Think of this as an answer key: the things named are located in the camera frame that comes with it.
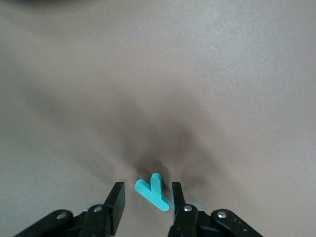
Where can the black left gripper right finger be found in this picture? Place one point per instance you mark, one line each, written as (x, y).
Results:
(179, 197)

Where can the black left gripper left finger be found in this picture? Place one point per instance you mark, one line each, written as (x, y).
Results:
(118, 202)

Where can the teal foam letter y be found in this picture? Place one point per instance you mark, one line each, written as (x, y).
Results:
(150, 195)

